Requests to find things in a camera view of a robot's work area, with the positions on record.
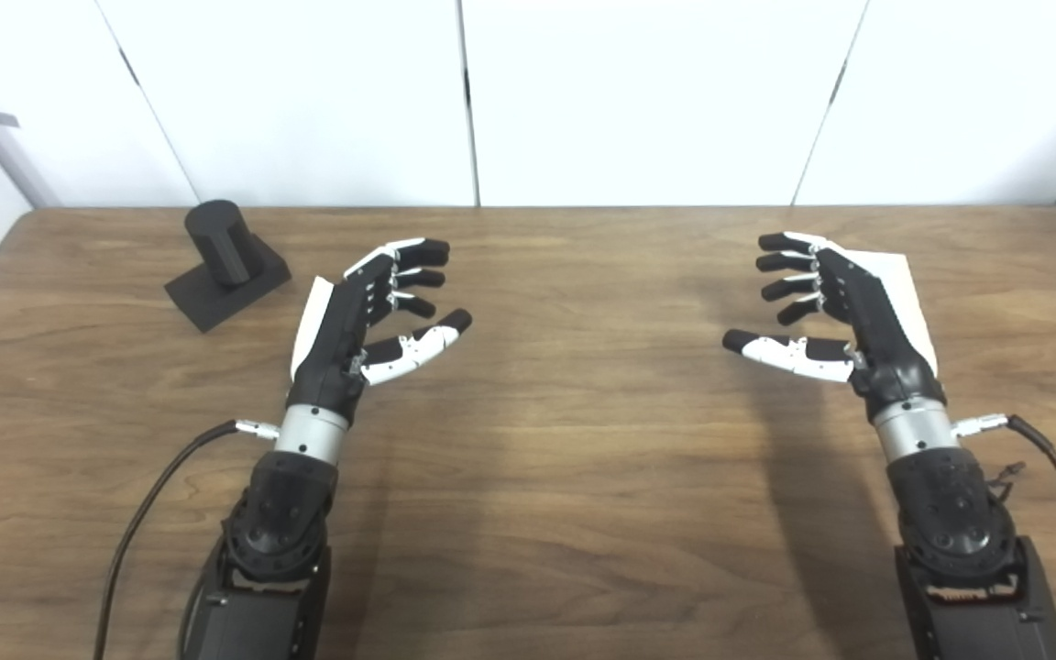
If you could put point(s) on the white and black left hand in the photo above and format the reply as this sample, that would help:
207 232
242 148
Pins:
335 330

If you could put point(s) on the small grey wall label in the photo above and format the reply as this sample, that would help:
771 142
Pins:
5 119

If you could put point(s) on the white and black right hand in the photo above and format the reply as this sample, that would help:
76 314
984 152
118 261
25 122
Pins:
876 321

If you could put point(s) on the black peg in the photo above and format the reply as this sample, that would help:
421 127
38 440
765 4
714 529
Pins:
221 247

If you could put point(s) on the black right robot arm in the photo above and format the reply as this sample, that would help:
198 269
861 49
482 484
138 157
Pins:
950 513

